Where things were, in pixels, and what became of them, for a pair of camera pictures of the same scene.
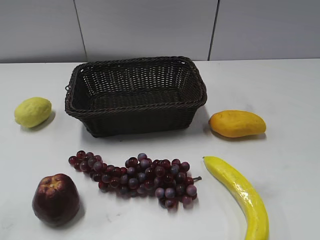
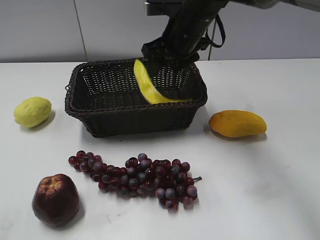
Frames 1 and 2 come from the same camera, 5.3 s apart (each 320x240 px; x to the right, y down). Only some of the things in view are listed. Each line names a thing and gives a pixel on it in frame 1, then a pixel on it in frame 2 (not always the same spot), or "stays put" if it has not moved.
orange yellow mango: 231,123 stays put
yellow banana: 257,227 to 148,87
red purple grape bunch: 169,181 stays put
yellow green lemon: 32,111 stays put
